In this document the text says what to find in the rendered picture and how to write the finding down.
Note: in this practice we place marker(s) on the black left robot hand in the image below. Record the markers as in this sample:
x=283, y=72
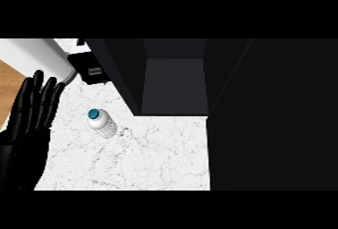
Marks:
x=27, y=119

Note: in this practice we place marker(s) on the clear water bottle blue cap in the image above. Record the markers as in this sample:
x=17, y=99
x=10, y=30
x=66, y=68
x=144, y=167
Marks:
x=103, y=122

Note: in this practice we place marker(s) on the dark grey open cabinet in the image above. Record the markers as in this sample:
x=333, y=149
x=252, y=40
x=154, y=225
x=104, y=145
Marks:
x=174, y=86

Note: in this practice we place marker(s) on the dark grey cabinet door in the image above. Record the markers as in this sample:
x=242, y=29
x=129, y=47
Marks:
x=272, y=116

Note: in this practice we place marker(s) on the white cylindrical appliance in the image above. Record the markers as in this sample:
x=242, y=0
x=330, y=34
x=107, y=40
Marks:
x=38, y=56

